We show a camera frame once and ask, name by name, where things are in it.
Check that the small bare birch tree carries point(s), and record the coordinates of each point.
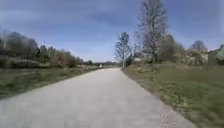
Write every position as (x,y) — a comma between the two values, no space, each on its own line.
(122,46)

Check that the grey asphalt path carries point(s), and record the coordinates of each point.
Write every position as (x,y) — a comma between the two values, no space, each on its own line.
(100,100)

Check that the tall bare tree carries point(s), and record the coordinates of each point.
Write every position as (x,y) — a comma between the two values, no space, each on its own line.
(152,30)

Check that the group of bushes and trees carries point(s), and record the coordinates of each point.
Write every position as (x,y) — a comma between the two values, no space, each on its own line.
(186,53)

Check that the grass verge with slope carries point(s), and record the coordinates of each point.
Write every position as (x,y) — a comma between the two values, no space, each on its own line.
(190,90)

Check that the row of trees and bushes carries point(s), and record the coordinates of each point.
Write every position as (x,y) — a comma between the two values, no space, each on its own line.
(30,53)

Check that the flat grass field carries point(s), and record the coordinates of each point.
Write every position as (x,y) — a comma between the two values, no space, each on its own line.
(30,78)

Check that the building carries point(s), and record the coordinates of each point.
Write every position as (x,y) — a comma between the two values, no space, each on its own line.
(217,56)

